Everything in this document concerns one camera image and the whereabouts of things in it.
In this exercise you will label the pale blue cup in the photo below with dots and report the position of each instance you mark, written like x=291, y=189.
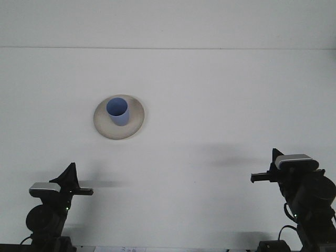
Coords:
x=120, y=119

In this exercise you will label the white printed paper sheet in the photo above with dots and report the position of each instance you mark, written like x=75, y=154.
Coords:
x=126, y=249

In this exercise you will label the pale round plate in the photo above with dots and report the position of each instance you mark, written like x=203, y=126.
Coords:
x=134, y=126

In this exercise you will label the black base platform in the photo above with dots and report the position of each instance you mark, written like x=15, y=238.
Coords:
x=10, y=248

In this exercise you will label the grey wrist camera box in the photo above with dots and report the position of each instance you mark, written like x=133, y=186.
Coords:
x=296, y=161
x=43, y=189

